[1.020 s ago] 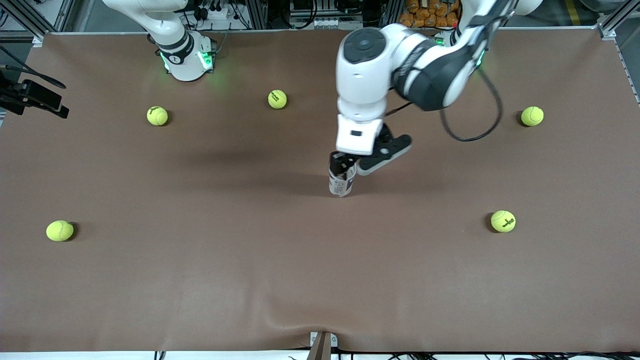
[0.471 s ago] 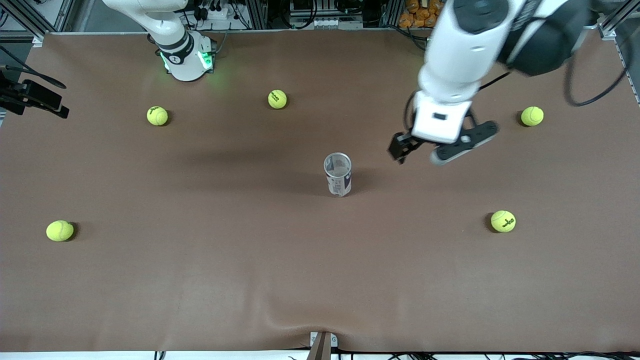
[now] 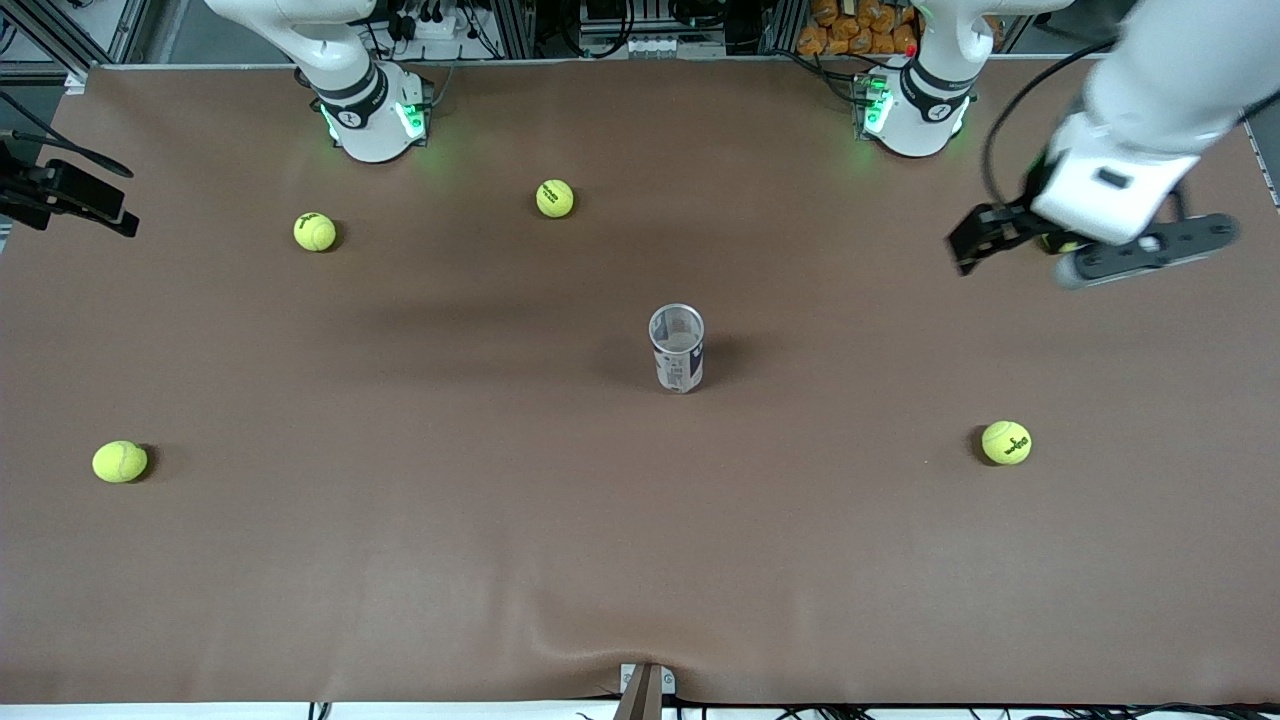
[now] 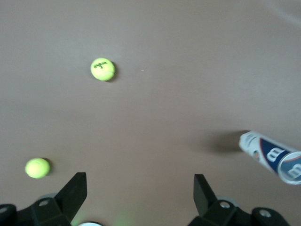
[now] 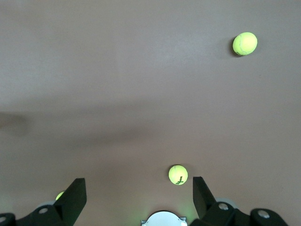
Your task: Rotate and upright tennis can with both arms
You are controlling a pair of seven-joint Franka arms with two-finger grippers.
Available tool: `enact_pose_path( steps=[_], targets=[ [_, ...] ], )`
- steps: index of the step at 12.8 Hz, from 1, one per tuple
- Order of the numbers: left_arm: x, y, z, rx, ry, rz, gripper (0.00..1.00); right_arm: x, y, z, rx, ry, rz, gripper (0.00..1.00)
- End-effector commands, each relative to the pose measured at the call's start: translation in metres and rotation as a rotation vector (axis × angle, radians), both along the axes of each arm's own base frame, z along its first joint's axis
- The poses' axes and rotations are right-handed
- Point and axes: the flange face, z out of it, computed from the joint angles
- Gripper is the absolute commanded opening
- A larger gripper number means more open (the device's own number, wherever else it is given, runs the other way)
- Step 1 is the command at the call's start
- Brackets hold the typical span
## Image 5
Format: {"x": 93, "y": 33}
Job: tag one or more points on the yellow-green tennis ball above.
{"x": 245, "y": 43}
{"x": 178, "y": 175}
{"x": 60, "y": 196}

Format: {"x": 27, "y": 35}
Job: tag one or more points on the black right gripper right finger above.
{"x": 203, "y": 202}

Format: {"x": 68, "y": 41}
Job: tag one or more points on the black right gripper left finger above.
{"x": 70, "y": 202}

